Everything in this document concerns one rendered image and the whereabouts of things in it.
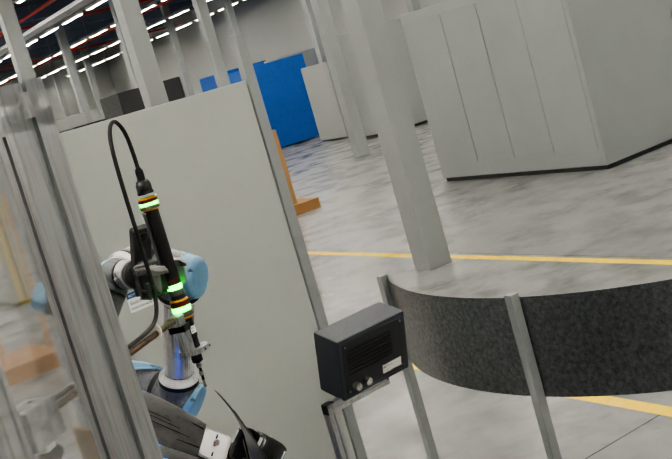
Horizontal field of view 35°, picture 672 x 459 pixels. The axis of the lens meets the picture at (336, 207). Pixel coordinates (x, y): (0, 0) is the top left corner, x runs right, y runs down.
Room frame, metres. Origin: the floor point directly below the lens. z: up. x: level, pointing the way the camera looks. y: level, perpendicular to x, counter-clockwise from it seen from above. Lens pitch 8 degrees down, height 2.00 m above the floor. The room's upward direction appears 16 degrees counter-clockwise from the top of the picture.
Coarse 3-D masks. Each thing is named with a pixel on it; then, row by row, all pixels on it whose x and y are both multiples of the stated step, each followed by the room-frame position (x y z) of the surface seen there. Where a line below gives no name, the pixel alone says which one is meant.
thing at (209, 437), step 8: (208, 432) 2.32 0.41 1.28; (216, 432) 2.33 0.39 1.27; (208, 440) 2.30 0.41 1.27; (224, 440) 2.32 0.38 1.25; (200, 448) 2.27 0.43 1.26; (208, 448) 2.28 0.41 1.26; (216, 448) 2.29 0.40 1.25; (224, 448) 2.30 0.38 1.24; (200, 456) 2.26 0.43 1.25; (208, 456) 2.26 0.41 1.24; (216, 456) 2.27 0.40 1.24; (224, 456) 2.28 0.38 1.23
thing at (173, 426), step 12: (144, 396) 2.36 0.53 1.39; (156, 396) 2.38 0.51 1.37; (156, 408) 2.32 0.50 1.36; (168, 408) 2.34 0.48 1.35; (180, 408) 2.36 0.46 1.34; (156, 420) 2.28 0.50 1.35; (168, 420) 2.29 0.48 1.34; (180, 420) 2.31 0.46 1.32; (192, 420) 2.33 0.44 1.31; (156, 432) 2.24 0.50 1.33; (168, 432) 2.26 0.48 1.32; (180, 432) 2.28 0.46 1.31; (192, 432) 2.30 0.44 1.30; (204, 432) 2.31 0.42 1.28; (168, 444) 2.23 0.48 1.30; (180, 444) 2.25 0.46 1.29; (192, 444) 2.26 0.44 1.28
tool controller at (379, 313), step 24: (360, 312) 3.13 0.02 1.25; (384, 312) 3.11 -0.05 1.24; (336, 336) 2.99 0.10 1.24; (360, 336) 3.01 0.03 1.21; (384, 336) 3.06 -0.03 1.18; (336, 360) 2.98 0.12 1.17; (360, 360) 3.01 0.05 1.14; (384, 360) 3.07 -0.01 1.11; (336, 384) 3.00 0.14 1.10; (360, 384) 2.99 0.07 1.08
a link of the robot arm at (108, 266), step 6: (114, 258) 2.61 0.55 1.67; (102, 264) 2.61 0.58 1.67; (108, 264) 2.58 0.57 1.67; (114, 264) 2.56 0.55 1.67; (108, 270) 2.56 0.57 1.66; (108, 276) 2.56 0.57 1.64; (108, 282) 2.56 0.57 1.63; (114, 282) 2.54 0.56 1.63; (114, 288) 2.55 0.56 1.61; (120, 288) 2.55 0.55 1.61; (126, 294) 2.58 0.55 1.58
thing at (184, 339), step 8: (168, 320) 2.34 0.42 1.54; (176, 320) 2.33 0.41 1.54; (184, 320) 2.35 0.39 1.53; (176, 328) 2.34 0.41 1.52; (184, 328) 2.33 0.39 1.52; (176, 336) 2.35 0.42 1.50; (184, 336) 2.35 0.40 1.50; (184, 344) 2.35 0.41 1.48; (192, 344) 2.36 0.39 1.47; (200, 344) 2.39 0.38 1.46; (208, 344) 2.38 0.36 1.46; (184, 352) 2.35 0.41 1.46; (192, 352) 2.35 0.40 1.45; (200, 352) 2.36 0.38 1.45
